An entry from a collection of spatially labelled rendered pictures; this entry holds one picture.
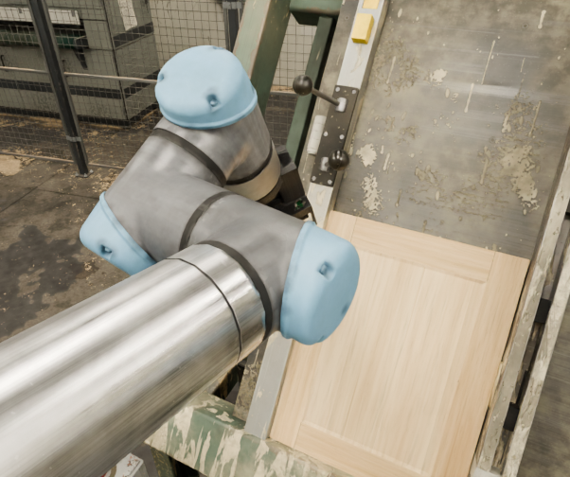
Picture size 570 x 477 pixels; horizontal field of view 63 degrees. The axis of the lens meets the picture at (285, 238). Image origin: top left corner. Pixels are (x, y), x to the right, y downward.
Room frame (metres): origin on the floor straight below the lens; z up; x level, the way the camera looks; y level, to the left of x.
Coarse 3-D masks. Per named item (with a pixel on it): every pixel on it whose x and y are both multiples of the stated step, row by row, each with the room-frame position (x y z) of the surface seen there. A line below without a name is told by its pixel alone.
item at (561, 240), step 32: (544, 224) 0.65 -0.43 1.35; (544, 256) 0.60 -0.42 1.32; (544, 288) 0.59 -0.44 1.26; (544, 320) 0.54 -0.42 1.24; (512, 352) 0.51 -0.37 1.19; (544, 352) 0.50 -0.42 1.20; (512, 384) 0.48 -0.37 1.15; (512, 416) 0.45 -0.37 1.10; (480, 448) 0.44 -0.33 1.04; (512, 448) 0.42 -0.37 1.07
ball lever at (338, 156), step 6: (336, 150) 0.74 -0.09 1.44; (342, 150) 0.74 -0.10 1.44; (330, 156) 0.74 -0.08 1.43; (336, 156) 0.73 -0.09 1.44; (342, 156) 0.73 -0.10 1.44; (348, 156) 0.74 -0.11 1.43; (324, 162) 0.83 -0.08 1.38; (330, 162) 0.73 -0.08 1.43; (336, 162) 0.73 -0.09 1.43; (342, 162) 0.73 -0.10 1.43; (348, 162) 0.74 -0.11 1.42; (324, 168) 0.82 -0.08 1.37; (336, 168) 0.73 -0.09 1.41; (342, 168) 0.73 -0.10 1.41
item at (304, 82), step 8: (296, 80) 0.84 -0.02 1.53; (304, 80) 0.84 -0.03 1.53; (296, 88) 0.84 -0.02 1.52; (304, 88) 0.83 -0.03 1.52; (312, 88) 0.86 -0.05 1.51; (320, 96) 0.87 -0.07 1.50; (328, 96) 0.88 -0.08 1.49; (336, 104) 0.89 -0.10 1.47; (344, 104) 0.89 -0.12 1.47; (344, 112) 0.89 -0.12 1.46
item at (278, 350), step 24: (360, 0) 1.03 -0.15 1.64; (384, 0) 1.01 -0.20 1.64; (360, 48) 0.96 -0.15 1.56; (360, 72) 0.93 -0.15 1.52; (360, 96) 0.92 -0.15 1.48; (312, 192) 0.82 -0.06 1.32; (336, 192) 0.83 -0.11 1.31; (264, 360) 0.63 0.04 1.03; (288, 360) 0.63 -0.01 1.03; (264, 384) 0.60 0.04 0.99; (264, 408) 0.57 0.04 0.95; (264, 432) 0.54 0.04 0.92
